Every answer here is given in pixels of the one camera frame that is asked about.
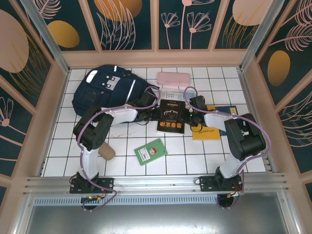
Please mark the black book with orange title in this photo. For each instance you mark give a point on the black book with orange title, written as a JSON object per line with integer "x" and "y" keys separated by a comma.
{"x": 170, "y": 117}

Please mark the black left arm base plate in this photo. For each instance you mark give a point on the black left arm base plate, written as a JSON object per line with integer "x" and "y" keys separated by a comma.
{"x": 107, "y": 184}

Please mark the tan cork pencil pouch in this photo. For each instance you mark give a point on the tan cork pencil pouch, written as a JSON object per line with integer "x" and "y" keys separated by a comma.
{"x": 107, "y": 151}

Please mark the aluminium mounting rail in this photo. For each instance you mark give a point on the aluminium mounting rail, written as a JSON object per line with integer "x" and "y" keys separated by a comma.
{"x": 156, "y": 182}

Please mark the dark blue notebook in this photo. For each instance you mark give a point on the dark blue notebook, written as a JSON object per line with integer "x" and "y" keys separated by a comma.
{"x": 228, "y": 109}

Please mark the yellow notebook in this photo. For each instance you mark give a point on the yellow notebook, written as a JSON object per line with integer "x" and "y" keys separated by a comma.
{"x": 207, "y": 134}

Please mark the aluminium corner post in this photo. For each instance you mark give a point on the aluminium corner post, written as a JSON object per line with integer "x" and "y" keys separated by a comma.
{"x": 48, "y": 41}
{"x": 258, "y": 36}

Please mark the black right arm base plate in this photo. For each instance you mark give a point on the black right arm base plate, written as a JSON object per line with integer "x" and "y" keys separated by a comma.
{"x": 207, "y": 182}

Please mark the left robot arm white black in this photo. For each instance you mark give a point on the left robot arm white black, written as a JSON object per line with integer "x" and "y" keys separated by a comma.
{"x": 122, "y": 115}

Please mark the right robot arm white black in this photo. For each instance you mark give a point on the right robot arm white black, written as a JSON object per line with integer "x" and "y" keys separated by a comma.
{"x": 219, "y": 120}

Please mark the pink pencil case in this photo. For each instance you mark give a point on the pink pencil case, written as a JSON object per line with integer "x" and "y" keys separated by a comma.
{"x": 173, "y": 78}

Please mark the navy blue backpack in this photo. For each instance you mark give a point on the navy blue backpack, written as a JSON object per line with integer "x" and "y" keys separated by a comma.
{"x": 102, "y": 97}

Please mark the clear plastic ruler pack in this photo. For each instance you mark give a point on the clear plastic ruler pack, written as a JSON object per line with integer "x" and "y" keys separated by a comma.
{"x": 174, "y": 93}

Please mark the green notebook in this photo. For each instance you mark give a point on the green notebook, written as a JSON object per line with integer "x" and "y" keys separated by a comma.
{"x": 150, "y": 152}

